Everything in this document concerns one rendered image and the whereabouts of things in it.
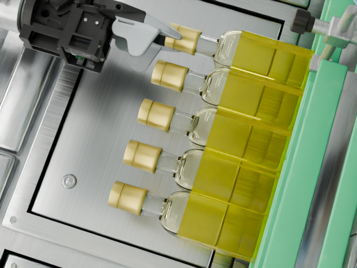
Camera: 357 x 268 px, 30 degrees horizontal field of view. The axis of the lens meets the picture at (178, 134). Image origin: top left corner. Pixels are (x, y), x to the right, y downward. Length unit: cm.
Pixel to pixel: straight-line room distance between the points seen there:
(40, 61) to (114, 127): 16
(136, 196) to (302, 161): 22
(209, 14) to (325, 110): 37
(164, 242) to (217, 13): 37
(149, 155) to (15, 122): 27
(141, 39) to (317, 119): 27
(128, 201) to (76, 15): 26
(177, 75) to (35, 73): 27
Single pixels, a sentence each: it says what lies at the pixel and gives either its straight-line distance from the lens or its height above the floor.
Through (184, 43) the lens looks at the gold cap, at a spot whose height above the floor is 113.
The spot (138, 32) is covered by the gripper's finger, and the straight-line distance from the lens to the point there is 90.
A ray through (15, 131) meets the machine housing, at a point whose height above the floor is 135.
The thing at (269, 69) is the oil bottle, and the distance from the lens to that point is 89.
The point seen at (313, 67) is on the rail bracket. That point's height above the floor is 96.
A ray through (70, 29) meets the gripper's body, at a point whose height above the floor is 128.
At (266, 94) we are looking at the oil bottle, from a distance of 87.
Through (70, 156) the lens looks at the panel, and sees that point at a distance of 101.
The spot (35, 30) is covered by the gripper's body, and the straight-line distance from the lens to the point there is 93.
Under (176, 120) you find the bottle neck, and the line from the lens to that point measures 87.
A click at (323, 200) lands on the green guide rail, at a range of 74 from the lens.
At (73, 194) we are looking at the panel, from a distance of 100.
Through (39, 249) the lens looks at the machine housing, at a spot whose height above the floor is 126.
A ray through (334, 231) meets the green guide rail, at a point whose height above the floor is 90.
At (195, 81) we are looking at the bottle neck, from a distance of 89.
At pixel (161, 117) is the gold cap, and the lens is 87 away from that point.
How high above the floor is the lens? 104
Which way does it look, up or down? 4 degrees up
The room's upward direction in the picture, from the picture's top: 73 degrees counter-clockwise
